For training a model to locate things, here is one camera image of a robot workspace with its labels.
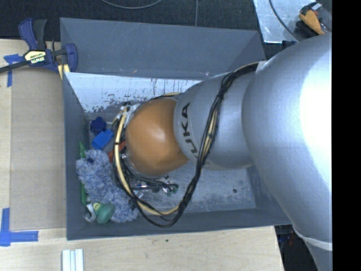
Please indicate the grey-blue fluffy cloth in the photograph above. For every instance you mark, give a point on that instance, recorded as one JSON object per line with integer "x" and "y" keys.
{"x": 103, "y": 183}

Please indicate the red-orange small thing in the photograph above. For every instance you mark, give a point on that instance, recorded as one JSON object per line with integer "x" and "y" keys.
{"x": 118, "y": 148}

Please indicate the green round toy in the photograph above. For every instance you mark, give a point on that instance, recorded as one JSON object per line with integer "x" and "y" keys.
{"x": 105, "y": 213}

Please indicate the blue toy block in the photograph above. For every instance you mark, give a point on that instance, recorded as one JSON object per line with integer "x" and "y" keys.
{"x": 102, "y": 140}

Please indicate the long green stick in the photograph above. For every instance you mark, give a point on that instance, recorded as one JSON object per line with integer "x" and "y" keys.
{"x": 82, "y": 154}

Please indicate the dark blue flower-shaped toy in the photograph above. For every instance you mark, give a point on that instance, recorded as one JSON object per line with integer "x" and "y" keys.
{"x": 97, "y": 124}

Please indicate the pale wood board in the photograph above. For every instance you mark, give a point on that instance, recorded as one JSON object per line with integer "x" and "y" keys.
{"x": 36, "y": 151}

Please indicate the grey metal bin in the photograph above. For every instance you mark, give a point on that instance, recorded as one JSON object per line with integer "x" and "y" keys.
{"x": 158, "y": 49}

